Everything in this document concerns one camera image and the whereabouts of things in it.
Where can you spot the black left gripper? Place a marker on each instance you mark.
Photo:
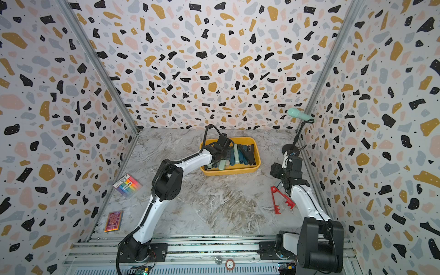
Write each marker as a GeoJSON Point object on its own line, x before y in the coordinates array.
{"type": "Point", "coordinates": [228, 158]}

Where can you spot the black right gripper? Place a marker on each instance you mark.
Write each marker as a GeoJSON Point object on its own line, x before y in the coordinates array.
{"type": "Point", "coordinates": [278, 170]}

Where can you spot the pale green pliers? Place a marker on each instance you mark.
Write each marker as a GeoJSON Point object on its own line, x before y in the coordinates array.
{"type": "Point", "coordinates": [222, 165]}

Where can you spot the yellow storage box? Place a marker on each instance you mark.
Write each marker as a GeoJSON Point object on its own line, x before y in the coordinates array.
{"type": "Point", "coordinates": [238, 168]}

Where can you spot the black pliers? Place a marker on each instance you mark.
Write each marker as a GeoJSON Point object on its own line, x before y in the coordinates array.
{"type": "Point", "coordinates": [247, 153]}

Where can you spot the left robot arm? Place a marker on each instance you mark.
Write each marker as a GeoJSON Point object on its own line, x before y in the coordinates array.
{"type": "Point", "coordinates": [166, 186]}

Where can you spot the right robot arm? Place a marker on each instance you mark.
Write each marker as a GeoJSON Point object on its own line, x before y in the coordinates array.
{"type": "Point", "coordinates": [320, 243]}

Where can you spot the highlighter pen pack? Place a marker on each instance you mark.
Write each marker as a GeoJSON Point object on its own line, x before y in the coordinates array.
{"type": "Point", "coordinates": [127, 186]}

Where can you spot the pink card pack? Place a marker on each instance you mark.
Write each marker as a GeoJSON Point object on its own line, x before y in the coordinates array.
{"type": "Point", "coordinates": [113, 222]}

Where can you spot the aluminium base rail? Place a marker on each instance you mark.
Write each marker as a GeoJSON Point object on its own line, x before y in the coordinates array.
{"type": "Point", "coordinates": [189, 255]}

